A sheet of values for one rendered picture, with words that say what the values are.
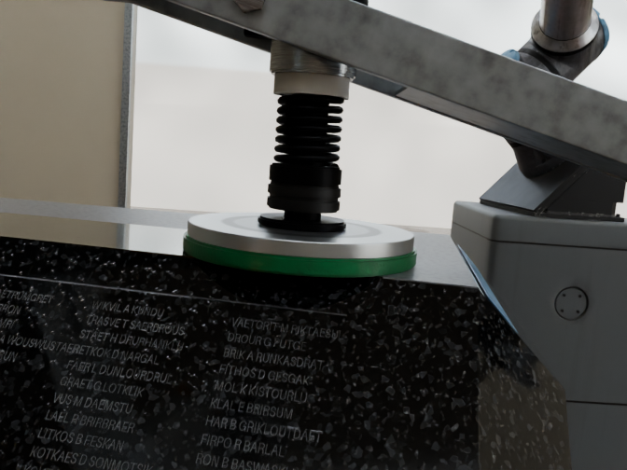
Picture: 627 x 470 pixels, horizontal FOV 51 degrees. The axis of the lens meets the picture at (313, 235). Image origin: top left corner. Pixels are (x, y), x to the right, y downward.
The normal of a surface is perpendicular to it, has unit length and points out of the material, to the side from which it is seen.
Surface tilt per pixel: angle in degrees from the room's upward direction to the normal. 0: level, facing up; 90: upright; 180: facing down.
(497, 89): 90
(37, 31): 90
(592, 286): 90
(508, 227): 90
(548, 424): 60
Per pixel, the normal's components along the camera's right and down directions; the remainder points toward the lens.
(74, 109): 0.03, 0.13
